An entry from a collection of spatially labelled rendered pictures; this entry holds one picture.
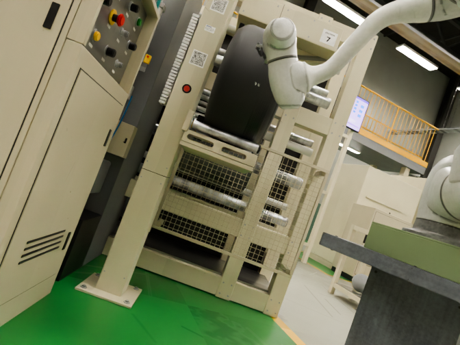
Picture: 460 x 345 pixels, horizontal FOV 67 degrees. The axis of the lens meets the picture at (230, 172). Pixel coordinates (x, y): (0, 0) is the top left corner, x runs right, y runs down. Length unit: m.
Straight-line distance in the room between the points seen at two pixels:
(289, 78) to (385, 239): 0.57
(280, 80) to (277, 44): 0.11
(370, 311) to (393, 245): 0.21
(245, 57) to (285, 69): 0.44
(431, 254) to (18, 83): 1.19
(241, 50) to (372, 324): 1.16
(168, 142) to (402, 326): 1.21
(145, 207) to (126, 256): 0.25
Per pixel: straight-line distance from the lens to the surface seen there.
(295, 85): 1.19
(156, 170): 1.73
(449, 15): 1.38
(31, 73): 1.12
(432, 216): 1.20
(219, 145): 1.62
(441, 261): 1.07
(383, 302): 1.16
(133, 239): 1.77
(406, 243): 1.08
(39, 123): 1.09
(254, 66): 1.59
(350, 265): 6.27
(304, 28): 2.24
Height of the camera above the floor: 0.66
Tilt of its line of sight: 3 degrees up
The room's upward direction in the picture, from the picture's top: 21 degrees clockwise
